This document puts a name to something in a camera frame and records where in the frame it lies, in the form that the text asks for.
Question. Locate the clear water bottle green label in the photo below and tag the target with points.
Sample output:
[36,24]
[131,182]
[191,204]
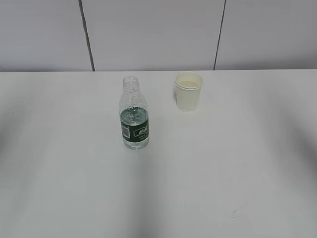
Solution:
[133,113]

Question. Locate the white paper cup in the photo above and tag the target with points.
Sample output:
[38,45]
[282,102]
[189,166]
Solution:
[187,91]

